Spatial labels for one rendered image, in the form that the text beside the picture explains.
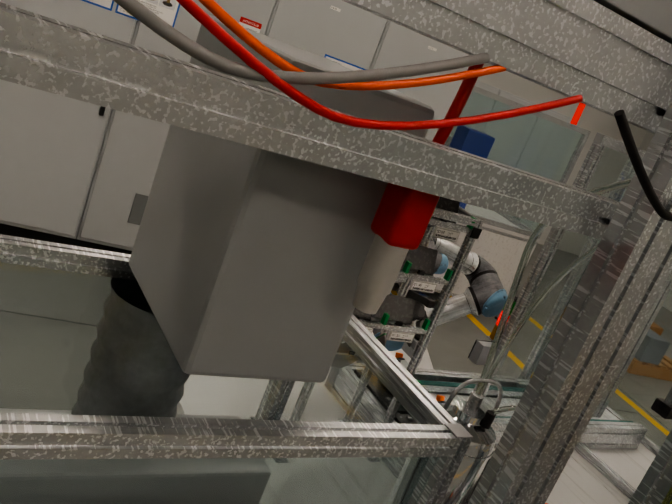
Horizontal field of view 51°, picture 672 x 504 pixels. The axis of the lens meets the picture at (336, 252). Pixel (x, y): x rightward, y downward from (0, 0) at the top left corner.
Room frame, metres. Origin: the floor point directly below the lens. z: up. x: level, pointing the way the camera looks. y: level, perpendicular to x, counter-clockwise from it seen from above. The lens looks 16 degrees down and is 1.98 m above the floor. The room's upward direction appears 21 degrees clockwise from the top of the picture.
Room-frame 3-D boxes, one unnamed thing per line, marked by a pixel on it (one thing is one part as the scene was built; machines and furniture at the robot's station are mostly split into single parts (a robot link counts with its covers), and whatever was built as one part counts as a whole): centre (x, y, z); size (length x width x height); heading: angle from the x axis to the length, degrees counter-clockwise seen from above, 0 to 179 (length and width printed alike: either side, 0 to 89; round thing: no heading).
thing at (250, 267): (0.94, 0.14, 1.50); 0.38 x 0.21 x 0.88; 35
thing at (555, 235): (2.20, -0.62, 1.46); 0.03 x 0.03 x 1.00; 35
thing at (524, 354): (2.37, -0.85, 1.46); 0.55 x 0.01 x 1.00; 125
